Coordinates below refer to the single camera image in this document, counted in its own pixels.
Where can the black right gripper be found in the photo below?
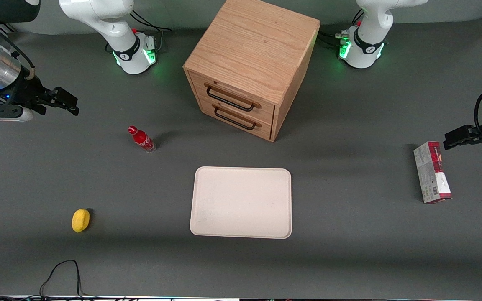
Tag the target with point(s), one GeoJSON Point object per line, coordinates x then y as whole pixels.
{"type": "Point", "coordinates": [22, 92]}

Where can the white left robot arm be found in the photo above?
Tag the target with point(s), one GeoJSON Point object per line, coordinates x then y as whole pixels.
{"type": "Point", "coordinates": [370, 25]}

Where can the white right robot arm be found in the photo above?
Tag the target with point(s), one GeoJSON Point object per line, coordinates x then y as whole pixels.
{"type": "Point", "coordinates": [119, 25]}

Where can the oak wooden drawer cabinet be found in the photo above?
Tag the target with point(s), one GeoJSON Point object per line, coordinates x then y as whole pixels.
{"type": "Point", "coordinates": [253, 42]}

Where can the grey and red carton box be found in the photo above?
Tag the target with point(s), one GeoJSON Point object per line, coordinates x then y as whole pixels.
{"type": "Point", "coordinates": [431, 175]}

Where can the red cola bottle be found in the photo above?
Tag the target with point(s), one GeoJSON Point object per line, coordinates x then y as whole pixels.
{"type": "Point", "coordinates": [142, 139]}

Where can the yellow lemon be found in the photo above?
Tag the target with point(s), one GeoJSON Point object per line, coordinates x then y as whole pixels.
{"type": "Point", "coordinates": [80, 220]}

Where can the beige rectangular tray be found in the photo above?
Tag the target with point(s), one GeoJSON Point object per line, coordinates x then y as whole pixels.
{"type": "Point", "coordinates": [241, 202]}

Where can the aluminium frame rail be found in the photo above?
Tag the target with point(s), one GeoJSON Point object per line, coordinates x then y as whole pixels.
{"type": "Point", "coordinates": [4, 28]}

